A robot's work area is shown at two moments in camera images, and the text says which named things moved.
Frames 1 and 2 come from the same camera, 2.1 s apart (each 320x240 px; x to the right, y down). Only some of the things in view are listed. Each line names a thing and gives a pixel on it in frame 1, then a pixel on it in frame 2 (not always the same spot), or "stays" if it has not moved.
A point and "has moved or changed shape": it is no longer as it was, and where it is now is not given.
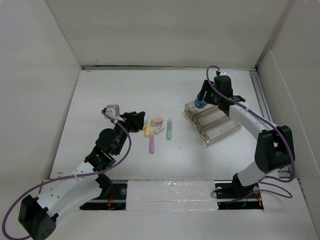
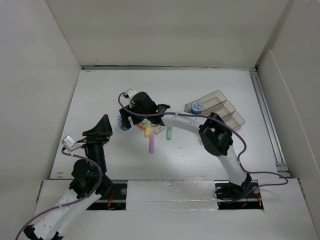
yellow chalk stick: x=147 y=129 stays
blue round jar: x=200 y=104 has moved or changed shape
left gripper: x=133 y=120 to x=101 y=133
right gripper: x=204 y=87 to x=125 y=114
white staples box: x=158 y=129 stays
